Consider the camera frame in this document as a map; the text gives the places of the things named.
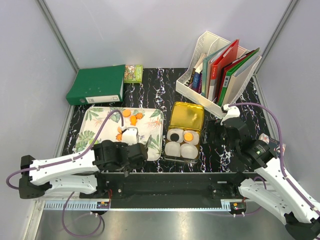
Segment floral pink pouch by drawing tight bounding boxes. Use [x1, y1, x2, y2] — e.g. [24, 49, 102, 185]
[249, 133, 286, 163]

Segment black round cookie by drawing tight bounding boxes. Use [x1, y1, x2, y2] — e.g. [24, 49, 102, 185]
[170, 133, 180, 142]

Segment orange flower cookie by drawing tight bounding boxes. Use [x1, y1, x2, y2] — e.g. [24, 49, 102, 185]
[135, 112, 144, 120]

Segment blue book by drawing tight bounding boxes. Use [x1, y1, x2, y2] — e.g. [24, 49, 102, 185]
[191, 72, 202, 94]

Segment red folder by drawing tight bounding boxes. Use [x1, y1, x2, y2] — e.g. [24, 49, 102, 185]
[207, 39, 240, 102]

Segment grey slotted cable duct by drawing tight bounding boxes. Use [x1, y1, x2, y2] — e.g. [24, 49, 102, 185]
[43, 200, 231, 212]

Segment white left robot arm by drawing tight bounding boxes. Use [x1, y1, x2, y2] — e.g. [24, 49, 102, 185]
[18, 140, 148, 199]

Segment gold cookie tin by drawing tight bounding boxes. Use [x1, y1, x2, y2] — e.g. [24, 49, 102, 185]
[164, 102, 205, 164]

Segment orange round cookie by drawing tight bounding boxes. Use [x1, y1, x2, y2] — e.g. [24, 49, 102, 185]
[122, 109, 131, 118]
[116, 133, 122, 141]
[117, 127, 123, 134]
[183, 132, 194, 142]

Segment green ring binder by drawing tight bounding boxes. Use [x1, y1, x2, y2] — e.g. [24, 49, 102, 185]
[66, 64, 125, 106]

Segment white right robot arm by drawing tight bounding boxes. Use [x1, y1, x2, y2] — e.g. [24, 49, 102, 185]
[205, 118, 320, 240]

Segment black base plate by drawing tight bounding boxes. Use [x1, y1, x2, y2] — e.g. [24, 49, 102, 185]
[79, 172, 256, 210]

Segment teal folder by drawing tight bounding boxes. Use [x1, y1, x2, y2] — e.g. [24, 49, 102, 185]
[201, 44, 229, 97]

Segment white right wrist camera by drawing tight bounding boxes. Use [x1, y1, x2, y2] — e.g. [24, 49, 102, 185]
[220, 104, 240, 126]

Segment beige folder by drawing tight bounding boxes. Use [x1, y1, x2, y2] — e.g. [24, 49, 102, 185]
[223, 53, 262, 105]

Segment orange fish cookie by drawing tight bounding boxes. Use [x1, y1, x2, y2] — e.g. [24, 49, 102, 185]
[130, 115, 138, 126]

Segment green folder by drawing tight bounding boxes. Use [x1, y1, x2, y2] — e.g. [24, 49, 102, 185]
[216, 47, 260, 107]

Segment green card box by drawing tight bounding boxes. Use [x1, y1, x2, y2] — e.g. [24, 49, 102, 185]
[124, 64, 143, 84]

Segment white file organizer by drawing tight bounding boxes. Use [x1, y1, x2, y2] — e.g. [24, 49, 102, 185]
[175, 30, 263, 119]

